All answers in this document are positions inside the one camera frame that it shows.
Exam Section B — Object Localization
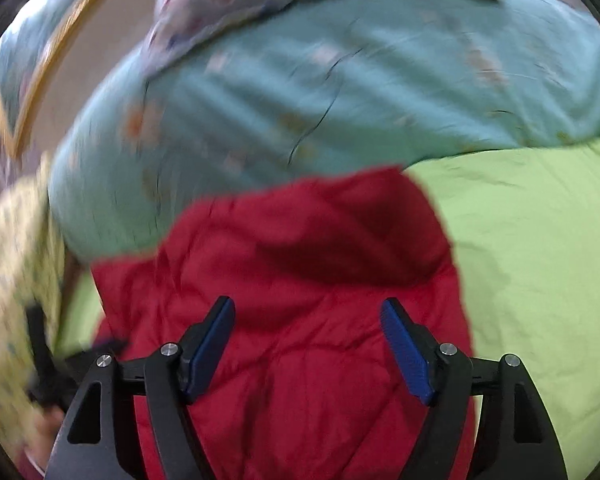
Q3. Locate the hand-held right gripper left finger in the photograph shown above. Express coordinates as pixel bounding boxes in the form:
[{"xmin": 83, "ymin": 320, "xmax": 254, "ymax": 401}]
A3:
[{"xmin": 45, "ymin": 296, "xmax": 237, "ymax": 480}]

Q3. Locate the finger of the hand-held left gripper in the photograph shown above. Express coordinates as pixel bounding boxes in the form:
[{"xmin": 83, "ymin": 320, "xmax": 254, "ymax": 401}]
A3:
[{"xmin": 87, "ymin": 337, "xmax": 130, "ymax": 357}]

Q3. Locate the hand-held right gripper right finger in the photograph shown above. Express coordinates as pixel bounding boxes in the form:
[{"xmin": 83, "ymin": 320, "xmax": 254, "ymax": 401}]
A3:
[{"xmin": 380, "ymin": 297, "xmax": 568, "ymax": 480}]

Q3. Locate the red puffer jacket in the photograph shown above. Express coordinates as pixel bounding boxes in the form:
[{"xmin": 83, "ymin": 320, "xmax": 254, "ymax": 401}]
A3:
[{"xmin": 90, "ymin": 165, "xmax": 477, "ymax": 480}]

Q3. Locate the person's left hand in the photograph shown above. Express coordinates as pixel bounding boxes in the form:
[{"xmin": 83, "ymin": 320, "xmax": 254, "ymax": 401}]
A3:
[{"xmin": 24, "ymin": 404, "xmax": 67, "ymax": 468}]

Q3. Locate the yellow animal print blanket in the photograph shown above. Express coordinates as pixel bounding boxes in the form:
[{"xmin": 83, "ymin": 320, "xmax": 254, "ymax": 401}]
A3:
[{"xmin": 0, "ymin": 160, "xmax": 68, "ymax": 456}]

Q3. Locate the light green bed sheet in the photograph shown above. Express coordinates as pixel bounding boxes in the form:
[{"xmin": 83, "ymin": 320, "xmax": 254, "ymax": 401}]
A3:
[{"xmin": 55, "ymin": 132, "xmax": 600, "ymax": 480}]

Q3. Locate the teal floral quilt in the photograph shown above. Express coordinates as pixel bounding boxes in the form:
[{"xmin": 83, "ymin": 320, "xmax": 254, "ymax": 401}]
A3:
[{"xmin": 47, "ymin": 0, "xmax": 600, "ymax": 263}]

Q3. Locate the gold picture frame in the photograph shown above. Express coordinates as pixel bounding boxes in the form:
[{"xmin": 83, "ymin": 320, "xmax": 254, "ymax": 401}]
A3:
[{"xmin": 0, "ymin": 0, "xmax": 141, "ymax": 161}]

